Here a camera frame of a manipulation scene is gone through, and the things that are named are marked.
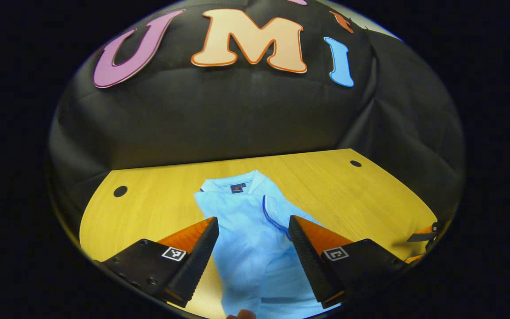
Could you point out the light blue T-shirt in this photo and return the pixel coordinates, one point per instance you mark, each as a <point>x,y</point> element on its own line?
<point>255,239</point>

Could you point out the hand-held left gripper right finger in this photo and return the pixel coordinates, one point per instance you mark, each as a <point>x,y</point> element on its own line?
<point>310,266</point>

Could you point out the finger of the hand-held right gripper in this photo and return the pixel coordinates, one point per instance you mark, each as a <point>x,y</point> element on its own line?
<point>416,258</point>
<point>423,236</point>

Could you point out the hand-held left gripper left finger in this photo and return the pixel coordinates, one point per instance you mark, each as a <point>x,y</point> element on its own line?
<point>195,266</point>

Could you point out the black backdrop cloth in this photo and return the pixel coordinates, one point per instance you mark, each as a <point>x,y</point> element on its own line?
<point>237,119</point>

